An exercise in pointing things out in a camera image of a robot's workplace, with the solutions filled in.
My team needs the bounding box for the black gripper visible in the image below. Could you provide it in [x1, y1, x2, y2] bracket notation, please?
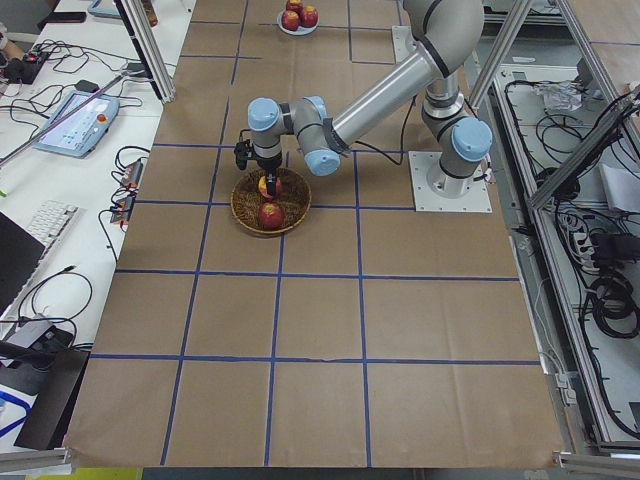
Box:
[254, 150, 282, 199]

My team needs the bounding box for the red yellow apple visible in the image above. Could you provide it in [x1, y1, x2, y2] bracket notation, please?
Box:
[258, 176, 283, 200]

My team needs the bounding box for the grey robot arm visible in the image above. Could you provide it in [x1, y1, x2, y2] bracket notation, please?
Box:
[402, 0, 484, 38]
[234, 0, 493, 199]

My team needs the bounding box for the woven wicker basket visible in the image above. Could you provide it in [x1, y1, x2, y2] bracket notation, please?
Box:
[231, 168, 312, 236]

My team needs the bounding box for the dark red apple in basket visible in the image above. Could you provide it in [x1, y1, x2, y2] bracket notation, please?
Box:
[258, 202, 285, 231]

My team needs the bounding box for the light blue plate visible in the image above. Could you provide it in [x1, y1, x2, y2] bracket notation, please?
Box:
[276, 10, 319, 36]

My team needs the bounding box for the red apple on plate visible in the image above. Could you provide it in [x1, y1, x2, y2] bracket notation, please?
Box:
[280, 10, 300, 32]
[285, 0, 304, 15]
[299, 5, 319, 28]

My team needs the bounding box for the long metal rod tool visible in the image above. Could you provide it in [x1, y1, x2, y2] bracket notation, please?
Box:
[1, 71, 129, 166]

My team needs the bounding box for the blue teach pendant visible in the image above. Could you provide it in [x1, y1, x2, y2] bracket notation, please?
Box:
[87, 0, 120, 19]
[34, 90, 120, 158]

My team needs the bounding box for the brown water bottle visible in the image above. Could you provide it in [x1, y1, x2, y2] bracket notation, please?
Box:
[141, 0, 158, 27]

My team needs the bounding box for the black power adapter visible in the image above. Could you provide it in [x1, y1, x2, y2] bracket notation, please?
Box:
[74, 80, 100, 93]

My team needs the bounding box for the white keyboard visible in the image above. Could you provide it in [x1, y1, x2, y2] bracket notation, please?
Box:
[25, 200, 79, 263]

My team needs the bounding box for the black laptop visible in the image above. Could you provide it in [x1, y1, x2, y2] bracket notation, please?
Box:
[0, 213, 45, 315]

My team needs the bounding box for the grey usb hub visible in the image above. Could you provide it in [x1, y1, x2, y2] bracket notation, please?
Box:
[1, 319, 73, 362]

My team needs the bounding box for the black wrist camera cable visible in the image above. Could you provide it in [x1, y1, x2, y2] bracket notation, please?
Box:
[233, 128, 257, 172]

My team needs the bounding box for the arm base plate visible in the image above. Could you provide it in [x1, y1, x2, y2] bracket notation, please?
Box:
[409, 151, 492, 214]
[391, 25, 423, 65]

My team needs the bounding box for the aluminium frame post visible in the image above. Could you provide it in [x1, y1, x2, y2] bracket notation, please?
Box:
[114, 0, 176, 104]

